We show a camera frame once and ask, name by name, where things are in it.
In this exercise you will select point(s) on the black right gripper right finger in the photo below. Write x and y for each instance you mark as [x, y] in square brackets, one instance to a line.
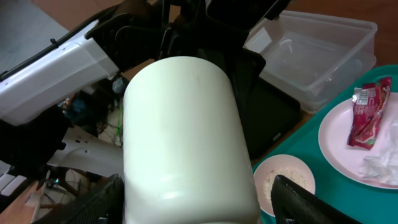
[293, 204]

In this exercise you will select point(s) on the teal plastic tray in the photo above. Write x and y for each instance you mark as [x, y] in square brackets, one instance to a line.
[364, 203]

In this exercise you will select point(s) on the pile of rice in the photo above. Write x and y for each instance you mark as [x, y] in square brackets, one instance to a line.
[292, 174]

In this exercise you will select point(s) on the white plastic cup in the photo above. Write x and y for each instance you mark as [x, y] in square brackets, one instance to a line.
[185, 155]

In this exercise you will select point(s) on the red snack wrapper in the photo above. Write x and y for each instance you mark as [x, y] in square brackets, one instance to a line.
[369, 104]

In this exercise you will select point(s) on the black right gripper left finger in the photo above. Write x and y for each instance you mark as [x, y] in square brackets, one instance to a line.
[102, 204]

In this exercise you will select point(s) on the clear plastic bin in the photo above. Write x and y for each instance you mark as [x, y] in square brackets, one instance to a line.
[313, 57]

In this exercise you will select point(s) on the large pink plate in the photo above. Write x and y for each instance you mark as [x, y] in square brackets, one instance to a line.
[333, 135]

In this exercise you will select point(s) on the white tissue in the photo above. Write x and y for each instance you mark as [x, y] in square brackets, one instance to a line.
[382, 167]

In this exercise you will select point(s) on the pink bowl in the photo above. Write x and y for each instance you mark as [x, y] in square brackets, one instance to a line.
[273, 163]

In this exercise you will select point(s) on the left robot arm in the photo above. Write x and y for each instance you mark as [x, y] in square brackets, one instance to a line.
[111, 41]

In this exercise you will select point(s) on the black plastic tray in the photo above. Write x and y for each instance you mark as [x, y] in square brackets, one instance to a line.
[266, 112]

